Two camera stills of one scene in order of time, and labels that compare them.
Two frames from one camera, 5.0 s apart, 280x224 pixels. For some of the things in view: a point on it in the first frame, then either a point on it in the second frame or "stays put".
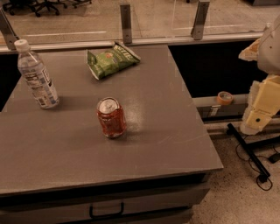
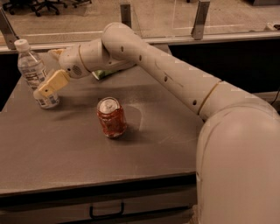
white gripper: (270, 49) → (70, 62)
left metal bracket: (7, 31) stays put
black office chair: (13, 4) stays put
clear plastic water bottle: (31, 66) stays put
